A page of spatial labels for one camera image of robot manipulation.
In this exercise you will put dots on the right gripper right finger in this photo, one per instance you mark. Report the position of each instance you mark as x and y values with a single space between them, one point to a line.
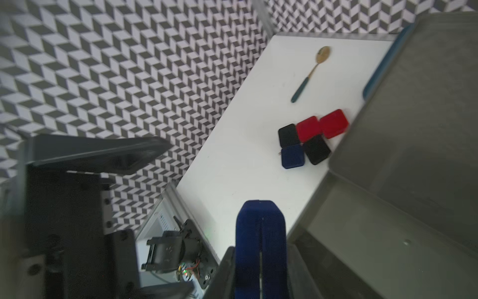
301 285

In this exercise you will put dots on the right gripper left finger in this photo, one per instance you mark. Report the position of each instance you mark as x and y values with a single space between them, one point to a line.
123 156

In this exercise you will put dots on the blue brooch box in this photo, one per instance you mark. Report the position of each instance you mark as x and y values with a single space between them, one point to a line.
292 157
261 254

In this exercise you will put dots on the grey top drawer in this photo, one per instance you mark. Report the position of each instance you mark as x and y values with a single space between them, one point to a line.
353 244

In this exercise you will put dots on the black brooch box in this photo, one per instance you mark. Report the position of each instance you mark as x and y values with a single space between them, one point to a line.
316 149
288 136

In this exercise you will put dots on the red brooch box near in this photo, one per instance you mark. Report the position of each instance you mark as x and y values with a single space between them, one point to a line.
308 128

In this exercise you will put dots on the red brooch box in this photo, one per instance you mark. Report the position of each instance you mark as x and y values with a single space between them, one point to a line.
334 124
308 128

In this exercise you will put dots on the red brooch box far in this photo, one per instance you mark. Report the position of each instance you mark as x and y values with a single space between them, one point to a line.
334 124

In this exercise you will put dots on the grey drawer cabinet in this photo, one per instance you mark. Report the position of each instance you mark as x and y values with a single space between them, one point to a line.
419 128

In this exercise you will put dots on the teal tray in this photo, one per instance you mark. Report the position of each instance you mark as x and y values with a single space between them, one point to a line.
386 61

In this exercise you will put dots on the gold spoon green handle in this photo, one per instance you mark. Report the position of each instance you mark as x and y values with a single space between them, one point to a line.
322 55

